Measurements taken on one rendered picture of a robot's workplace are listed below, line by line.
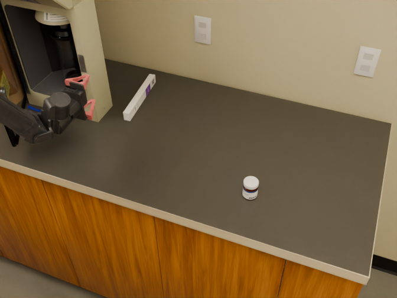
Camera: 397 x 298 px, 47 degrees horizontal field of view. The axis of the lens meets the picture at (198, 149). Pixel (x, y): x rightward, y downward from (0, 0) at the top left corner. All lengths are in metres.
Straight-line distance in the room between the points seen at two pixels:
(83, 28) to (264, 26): 0.66
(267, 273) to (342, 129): 0.61
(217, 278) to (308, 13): 0.99
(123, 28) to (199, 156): 0.73
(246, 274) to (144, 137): 0.60
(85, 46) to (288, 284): 1.03
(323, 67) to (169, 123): 0.62
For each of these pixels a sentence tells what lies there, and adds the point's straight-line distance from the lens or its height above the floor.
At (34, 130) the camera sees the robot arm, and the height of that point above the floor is 1.24.
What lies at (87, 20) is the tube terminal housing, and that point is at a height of 1.34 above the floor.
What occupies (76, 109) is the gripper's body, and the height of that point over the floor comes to 1.21.
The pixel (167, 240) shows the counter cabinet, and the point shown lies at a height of 0.74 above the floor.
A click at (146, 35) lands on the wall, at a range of 2.00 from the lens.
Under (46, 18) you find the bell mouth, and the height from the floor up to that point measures 1.34.
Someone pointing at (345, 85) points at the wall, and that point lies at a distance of 1.82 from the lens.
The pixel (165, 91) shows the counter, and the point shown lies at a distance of 1.89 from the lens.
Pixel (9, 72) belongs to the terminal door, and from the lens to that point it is 1.73.
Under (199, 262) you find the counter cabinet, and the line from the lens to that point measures 1.65.
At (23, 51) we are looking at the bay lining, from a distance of 1.82.
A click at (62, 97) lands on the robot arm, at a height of 1.29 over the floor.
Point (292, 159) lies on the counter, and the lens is 1.62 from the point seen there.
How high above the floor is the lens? 2.06
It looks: 44 degrees down
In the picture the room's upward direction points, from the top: 1 degrees counter-clockwise
